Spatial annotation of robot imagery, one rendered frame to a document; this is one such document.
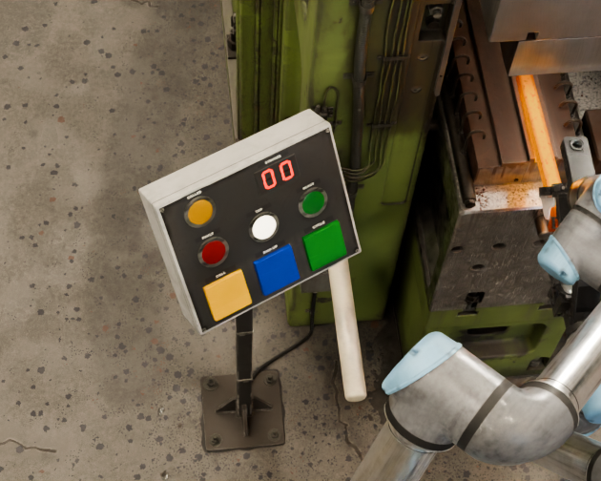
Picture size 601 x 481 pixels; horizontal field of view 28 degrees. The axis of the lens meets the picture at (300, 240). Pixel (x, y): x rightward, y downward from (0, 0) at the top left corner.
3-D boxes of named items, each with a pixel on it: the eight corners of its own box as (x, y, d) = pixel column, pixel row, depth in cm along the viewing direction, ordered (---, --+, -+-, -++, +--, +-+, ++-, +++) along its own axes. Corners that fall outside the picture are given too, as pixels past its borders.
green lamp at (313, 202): (326, 215, 212) (327, 202, 208) (300, 217, 212) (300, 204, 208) (324, 199, 213) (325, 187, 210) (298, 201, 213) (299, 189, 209)
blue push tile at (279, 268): (301, 278, 216) (292, 245, 212) (264, 297, 214) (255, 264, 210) (296, 274, 217) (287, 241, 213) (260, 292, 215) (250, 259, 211)
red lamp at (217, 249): (227, 264, 206) (227, 253, 203) (200, 266, 206) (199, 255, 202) (226, 249, 208) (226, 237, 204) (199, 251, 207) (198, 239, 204)
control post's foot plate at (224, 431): (289, 447, 302) (290, 435, 294) (201, 454, 300) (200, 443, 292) (280, 367, 313) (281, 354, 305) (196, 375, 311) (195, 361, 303)
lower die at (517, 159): (571, 178, 236) (582, 155, 228) (472, 185, 234) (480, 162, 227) (529, 11, 256) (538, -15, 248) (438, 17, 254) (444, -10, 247)
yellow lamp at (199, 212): (215, 225, 202) (214, 212, 198) (187, 227, 201) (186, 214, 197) (213, 209, 203) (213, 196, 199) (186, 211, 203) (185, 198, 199)
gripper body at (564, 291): (545, 288, 220) (559, 348, 214) (555, 266, 212) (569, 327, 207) (586, 285, 221) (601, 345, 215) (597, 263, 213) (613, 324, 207)
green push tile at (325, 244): (347, 254, 219) (339, 221, 214) (312, 272, 217) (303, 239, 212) (342, 250, 220) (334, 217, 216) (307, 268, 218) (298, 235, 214)
